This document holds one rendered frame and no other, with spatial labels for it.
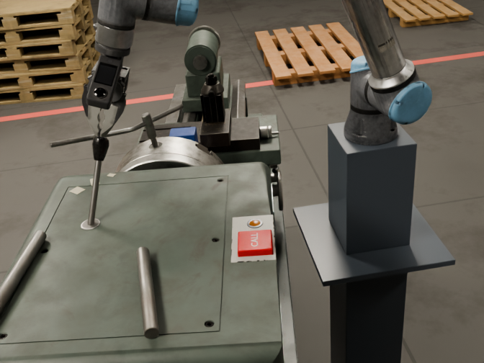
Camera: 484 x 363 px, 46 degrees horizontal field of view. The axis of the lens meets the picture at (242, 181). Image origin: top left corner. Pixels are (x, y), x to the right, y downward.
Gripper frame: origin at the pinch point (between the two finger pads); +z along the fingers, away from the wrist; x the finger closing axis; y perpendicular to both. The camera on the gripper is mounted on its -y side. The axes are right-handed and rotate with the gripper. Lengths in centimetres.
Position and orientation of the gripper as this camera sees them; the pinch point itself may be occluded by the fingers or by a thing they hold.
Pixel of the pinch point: (99, 134)
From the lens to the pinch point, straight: 130.5
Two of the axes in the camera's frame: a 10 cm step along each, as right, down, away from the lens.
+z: -2.4, 8.3, 5.0
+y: 0.1, -5.1, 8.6
